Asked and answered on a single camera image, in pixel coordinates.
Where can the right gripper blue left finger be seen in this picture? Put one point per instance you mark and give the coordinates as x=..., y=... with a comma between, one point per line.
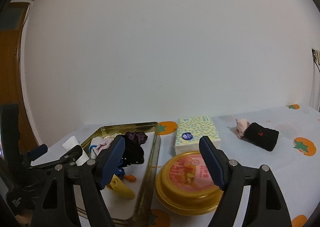
x=109, y=160

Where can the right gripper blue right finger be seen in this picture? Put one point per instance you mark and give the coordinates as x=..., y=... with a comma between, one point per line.
x=215, y=161

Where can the blue cord orange toy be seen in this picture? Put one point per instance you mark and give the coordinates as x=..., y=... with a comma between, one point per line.
x=120, y=173

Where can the yellow cloth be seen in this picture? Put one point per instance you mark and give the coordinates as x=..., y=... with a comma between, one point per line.
x=118, y=187

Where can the pink cream cloth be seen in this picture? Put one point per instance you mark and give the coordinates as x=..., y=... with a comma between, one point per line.
x=104, y=143

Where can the black knitted cloth white dots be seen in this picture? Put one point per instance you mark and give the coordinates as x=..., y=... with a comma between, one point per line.
x=133, y=154

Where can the white sock with blue band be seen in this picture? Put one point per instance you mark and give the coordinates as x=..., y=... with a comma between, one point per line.
x=93, y=150

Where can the dark purple scrunchie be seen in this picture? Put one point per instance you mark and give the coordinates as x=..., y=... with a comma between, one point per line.
x=138, y=138

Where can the small pink plush toy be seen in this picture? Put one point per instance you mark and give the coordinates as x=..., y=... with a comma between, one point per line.
x=241, y=127

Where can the white waffle textured cloth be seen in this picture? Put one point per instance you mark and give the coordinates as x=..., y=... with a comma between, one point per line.
x=72, y=144

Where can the black wristband red logo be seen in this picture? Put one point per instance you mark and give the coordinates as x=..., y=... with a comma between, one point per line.
x=262, y=137

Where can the round yellow tin pink lid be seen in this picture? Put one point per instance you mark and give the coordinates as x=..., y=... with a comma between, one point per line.
x=185, y=187

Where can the yellow patterned tissue pack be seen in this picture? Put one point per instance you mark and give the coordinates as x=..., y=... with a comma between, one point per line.
x=190, y=130

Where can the brown wooden door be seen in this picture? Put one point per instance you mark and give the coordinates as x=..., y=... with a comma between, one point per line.
x=12, y=23

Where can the wall power socket with plugs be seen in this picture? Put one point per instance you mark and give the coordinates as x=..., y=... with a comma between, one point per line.
x=316, y=56

